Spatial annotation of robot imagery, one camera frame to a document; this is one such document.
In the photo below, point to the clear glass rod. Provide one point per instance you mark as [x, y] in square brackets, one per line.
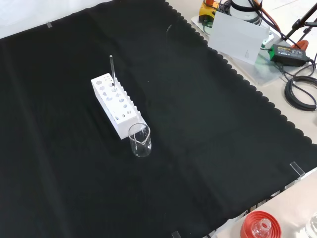
[112, 69]

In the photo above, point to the white test tube rack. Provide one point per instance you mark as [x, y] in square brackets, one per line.
[109, 106]

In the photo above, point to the small clear glass beaker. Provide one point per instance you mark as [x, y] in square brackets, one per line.
[141, 150]

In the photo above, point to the black cloth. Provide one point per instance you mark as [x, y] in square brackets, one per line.
[198, 124]

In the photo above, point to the pale board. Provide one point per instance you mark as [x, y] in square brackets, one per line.
[235, 37]

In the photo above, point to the yellow stop button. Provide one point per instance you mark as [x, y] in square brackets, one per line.
[206, 13]

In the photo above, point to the clear acrylic clip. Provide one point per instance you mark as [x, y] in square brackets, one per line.
[175, 234]
[297, 169]

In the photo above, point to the black power adapter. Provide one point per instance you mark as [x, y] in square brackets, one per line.
[287, 54]

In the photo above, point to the grey tape strip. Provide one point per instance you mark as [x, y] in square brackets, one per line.
[49, 25]

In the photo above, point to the clear glass flask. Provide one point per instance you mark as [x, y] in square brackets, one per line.
[261, 229]

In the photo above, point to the orange clamp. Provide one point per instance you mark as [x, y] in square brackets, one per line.
[302, 44]

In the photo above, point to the black tripod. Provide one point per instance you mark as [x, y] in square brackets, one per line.
[297, 23]

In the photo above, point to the clear glass ware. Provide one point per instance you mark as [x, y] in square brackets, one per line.
[313, 226]

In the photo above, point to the pale metal base plate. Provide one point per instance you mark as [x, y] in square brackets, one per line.
[262, 73]

